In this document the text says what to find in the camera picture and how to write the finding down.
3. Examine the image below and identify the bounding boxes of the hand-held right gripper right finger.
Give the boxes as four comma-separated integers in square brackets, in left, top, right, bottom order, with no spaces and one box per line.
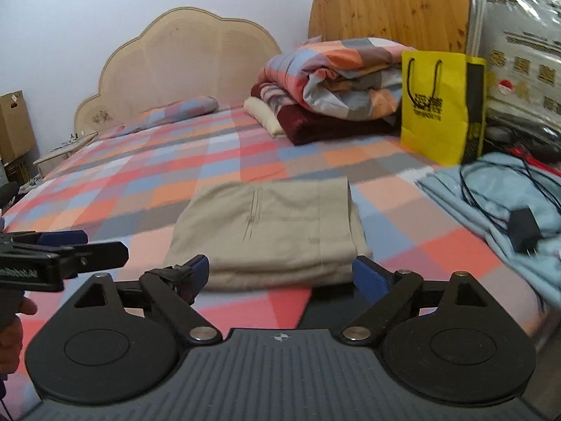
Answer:
[342,255,489,345]

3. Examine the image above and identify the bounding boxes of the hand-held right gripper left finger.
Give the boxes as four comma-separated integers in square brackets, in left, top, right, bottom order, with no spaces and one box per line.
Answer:
[74,253,222,345]

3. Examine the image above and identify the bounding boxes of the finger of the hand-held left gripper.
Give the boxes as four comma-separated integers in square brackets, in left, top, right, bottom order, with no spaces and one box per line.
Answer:
[37,230,88,247]
[57,241,129,280]

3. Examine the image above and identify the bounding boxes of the beige pants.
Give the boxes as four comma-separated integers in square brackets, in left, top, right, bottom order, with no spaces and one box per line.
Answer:
[162,176,373,292]

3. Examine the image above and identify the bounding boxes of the person's left hand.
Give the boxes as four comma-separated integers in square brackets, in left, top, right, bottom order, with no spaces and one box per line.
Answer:
[0,298,38,378]

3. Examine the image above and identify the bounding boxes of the checkered bed sheet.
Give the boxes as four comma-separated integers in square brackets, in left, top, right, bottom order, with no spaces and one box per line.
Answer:
[0,101,553,404]

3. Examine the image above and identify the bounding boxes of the cream nightstand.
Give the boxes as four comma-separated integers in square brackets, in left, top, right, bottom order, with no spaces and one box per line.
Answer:
[33,132,99,178]

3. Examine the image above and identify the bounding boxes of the cardboard box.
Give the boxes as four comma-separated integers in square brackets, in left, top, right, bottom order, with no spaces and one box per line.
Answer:
[0,90,36,163]

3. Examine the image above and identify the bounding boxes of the light blue cloth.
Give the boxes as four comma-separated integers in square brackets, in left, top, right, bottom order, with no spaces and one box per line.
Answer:
[416,153,561,305]

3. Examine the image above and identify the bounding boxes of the maroon folded blanket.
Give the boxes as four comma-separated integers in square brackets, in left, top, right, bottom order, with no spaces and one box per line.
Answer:
[251,81,401,146]

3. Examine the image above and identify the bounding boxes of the yellow paper bag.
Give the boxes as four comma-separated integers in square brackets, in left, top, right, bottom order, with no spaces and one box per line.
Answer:
[400,50,487,167]

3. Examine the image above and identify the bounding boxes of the black power adapter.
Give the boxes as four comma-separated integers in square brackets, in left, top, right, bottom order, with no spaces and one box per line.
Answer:
[508,207,542,255]

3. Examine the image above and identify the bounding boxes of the checkered pillow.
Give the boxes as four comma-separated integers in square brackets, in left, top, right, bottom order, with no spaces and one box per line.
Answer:
[118,95,219,134]

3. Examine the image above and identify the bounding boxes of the cream folded cloth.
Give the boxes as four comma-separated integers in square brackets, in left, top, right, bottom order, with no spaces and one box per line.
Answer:
[244,96,285,136]

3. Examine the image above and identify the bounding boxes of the folded checkered quilt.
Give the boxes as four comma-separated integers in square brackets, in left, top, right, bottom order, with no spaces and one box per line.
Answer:
[256,37,417,121]

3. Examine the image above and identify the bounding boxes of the cream scalloped headboard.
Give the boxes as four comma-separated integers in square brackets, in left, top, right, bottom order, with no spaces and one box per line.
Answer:
[74,6,283,134]

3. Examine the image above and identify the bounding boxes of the clear plastic bedding bag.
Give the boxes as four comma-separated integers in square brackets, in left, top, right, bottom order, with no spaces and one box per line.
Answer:
[465,0,561,159]

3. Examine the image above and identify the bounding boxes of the round wooden board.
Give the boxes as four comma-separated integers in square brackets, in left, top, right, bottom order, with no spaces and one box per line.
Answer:
[308,0,471,53]

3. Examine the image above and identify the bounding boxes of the black cable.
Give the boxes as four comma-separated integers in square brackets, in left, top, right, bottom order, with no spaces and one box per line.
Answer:
[459,158,561,229]

